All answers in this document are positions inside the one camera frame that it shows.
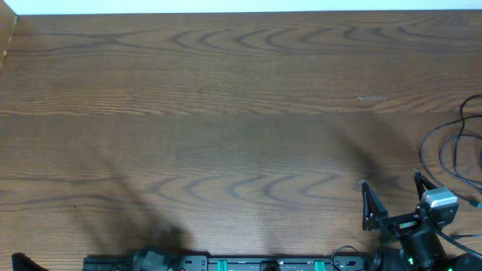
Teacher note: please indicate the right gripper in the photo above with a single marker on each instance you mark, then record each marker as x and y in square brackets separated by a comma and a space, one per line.
[399, 224]

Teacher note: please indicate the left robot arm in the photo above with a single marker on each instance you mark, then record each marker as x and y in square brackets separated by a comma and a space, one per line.
[142, 260]

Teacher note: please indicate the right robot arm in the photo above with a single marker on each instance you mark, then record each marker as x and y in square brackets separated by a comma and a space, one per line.
[415, 241]

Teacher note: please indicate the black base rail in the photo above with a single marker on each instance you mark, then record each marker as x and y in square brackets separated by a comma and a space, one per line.
[204, 263]

